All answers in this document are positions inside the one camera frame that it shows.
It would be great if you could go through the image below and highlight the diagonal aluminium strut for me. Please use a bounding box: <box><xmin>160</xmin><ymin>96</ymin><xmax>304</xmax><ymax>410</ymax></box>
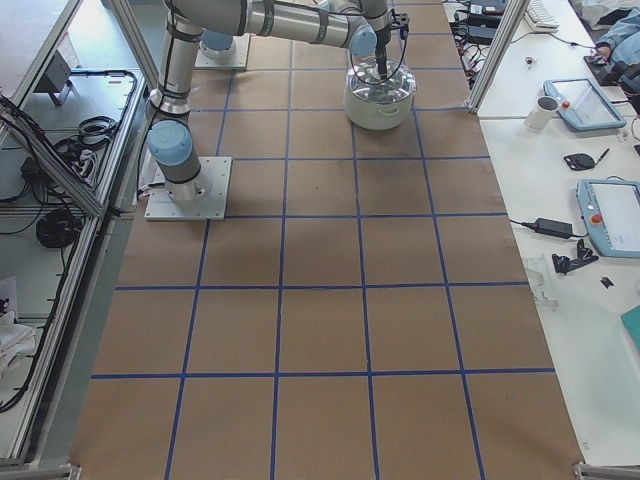
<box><xmin>467</xmin><ymin>0</ymin><xmax>529</xmax><ymax>114</ymax></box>

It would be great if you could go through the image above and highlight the teach pendant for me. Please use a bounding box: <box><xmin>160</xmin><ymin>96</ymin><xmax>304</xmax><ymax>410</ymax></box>
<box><xmin>543</xmin><ymin>78</ymin><xmax>626</xmax><ymax>131</ymax></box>
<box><xmin>576</xmin><ymin>179</ymin><xmax>639</xmax><ymax>259</ymax></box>

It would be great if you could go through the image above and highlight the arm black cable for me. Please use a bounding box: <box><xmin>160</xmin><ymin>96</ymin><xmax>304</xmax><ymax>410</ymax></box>
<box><xmin>348</xmin><ymin>29</ymin><xmax>407</xmax><ymax>89</ymax></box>

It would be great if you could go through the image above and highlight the white mug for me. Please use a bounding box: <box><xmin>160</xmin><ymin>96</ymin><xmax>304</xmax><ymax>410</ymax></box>
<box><xmin>524</xmin><ymin>95</ymin><xmax>559</xmax><ymax>131</ymax></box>

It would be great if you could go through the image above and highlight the grey box on stand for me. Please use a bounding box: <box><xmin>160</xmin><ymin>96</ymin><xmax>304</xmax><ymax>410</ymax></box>
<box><xmin>34</xmin><ymin>50</ymin><xmax>73</xmax><ymax>106</ymax></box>

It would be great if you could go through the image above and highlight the clear plastic holder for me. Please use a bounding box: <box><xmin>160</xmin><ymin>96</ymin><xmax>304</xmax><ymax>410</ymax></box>
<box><xmin>522</xmin><ymin>256</ymin><xmax>559</xmax><ymax>310</ymax></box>

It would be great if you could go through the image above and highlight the lower teach pendant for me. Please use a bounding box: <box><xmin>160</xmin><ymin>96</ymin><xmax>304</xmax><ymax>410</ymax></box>
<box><xmin>576</xmin><ymin>179</ymin><xmax>639</xmax><ymax>259</ymax></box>

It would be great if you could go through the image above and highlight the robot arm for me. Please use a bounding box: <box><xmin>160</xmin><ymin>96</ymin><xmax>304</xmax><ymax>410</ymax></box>
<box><xmin>146</xmin><ymin>0</ymin><xmax>398</xmax><ymax>205</ymax></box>

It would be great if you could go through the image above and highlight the black pen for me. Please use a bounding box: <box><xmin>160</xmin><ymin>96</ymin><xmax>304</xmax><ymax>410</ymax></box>
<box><xmin>595</xmin><ymin>148</ymin><xmax>610</xmax><ymax>165</ymax></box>

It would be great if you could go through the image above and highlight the white crumpled cloth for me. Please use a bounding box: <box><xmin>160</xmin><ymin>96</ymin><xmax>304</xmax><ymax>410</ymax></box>
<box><xmin>0</xmin><ymin>274</ymin><xmax>39</xmax><ymax>374</ymax></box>

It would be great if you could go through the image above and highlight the person hand on mouse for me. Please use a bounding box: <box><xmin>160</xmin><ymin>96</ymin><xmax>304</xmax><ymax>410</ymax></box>
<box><xmin>593</xmin><ymin>43</ymin><xmax>611</xmax><ymax>64</ymax></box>

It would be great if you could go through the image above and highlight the black round disc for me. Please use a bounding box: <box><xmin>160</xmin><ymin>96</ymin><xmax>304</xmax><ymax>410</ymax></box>
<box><xmin>563</xmin><ymin>153</ymin><xmax>596</xmax><ymax>171</ymax></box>

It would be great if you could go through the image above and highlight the person blue sleeve forearm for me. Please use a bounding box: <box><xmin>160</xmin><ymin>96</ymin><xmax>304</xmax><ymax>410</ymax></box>
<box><xmin>596</xmin><ymin>8</ymin><xmax>639</xmax><ymax>64</ymax></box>

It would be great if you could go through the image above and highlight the pale green cooking pot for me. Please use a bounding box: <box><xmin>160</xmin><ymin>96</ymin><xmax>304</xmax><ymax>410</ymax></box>
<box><xmin>344</xmin><ymin>57</ymin><xmax>416</xmax><ymax>131</ymax></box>

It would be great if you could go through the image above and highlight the cable bundle on floor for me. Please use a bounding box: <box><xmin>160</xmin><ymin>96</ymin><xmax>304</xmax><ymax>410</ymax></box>
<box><xmin>52</xmin><ymin>115</ymin><xmax>124</xmax><ymax>187</ymax></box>

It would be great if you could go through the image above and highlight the glass pot lid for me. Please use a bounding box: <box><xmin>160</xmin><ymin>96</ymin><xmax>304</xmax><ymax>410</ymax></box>
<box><xmin>346</xmin><ymin>57</ymin><xmax>416</xmax><ymax>105</ymax></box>

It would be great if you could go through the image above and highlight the coiled black cable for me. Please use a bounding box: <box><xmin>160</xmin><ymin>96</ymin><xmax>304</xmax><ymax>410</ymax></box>
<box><xmin>34</xmin><ymin>207</ymin><xmax>84</xmax><ymax>250</ymax></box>

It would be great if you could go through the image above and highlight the black bracket part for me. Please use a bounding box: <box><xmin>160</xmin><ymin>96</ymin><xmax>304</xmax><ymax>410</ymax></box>
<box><xmin>551</xmin><ymin>239</ymin><xmax>599</xmax><ymax>275</ymax></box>

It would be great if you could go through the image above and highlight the small black clip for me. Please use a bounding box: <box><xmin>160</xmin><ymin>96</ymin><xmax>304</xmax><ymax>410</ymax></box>
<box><xmin>600</xmin><ymin>277</ymin><xmax>613</xmax><ymax>289</ymax></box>

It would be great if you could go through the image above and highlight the black power adapter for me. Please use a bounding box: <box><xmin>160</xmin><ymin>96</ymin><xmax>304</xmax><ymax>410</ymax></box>
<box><xmin>534</xmin><ymin>218</ymin><xmax>574</xmax><ymax>239</ymax></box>

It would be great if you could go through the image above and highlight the upper teach pendant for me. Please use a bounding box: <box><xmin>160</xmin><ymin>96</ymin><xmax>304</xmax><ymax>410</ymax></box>
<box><xmin>543</xmin><ymin>78</ymin><xmax>626</xmax><ymax>131</ymax></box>

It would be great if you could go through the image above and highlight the left aluminium frame rail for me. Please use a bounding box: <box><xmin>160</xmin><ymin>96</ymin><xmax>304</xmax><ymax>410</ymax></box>
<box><xmin>1</xmin><ymin>1</ymin><xmax>155</xmax><ymax>468</ymax></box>

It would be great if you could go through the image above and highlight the white keyboard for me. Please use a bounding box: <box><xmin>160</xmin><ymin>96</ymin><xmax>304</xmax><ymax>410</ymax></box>
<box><xmin>524</xmin><ymin>0</ymin><xmax>559</xmax><ymax>32</ymax></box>

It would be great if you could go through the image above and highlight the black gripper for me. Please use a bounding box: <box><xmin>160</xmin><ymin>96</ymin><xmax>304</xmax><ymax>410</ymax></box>
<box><xmin>390</xmin><ymin>10</ymin><xmax>410</xmax><ymax>31</ymax></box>
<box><xmin>372</xmin><ymin>9</ymin><xmax>392</xmax><ymax>80</ymax></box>

